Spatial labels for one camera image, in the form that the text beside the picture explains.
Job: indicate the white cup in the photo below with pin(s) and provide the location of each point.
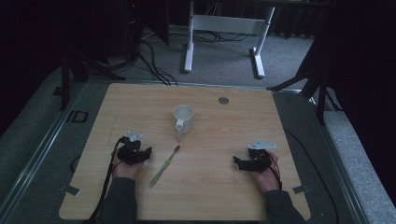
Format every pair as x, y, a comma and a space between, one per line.
183, 121

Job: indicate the metal floor rail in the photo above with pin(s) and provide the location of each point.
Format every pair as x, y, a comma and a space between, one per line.
37, 155

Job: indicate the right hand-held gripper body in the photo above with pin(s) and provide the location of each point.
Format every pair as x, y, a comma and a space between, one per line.
259, 157

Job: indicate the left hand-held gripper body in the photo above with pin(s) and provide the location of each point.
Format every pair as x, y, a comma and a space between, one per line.
132, 152

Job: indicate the grey tape strip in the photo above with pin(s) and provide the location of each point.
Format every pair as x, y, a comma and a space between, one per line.
300, 189
70, 189

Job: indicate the person's left hand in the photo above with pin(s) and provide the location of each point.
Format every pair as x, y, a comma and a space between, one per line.
126, 169

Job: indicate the person's right hand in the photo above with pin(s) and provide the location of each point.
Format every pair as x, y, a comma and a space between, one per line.
269, 179

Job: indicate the black tripod stand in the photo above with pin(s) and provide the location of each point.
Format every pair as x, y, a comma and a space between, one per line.
320, 93
67, 81

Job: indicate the white metal desk frame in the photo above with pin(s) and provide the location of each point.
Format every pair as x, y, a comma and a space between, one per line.
229, 24

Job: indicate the green toothbrush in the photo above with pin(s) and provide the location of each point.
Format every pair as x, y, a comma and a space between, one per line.
163, 168

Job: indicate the grey round table grommet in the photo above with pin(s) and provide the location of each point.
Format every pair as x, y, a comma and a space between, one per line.
223, 100

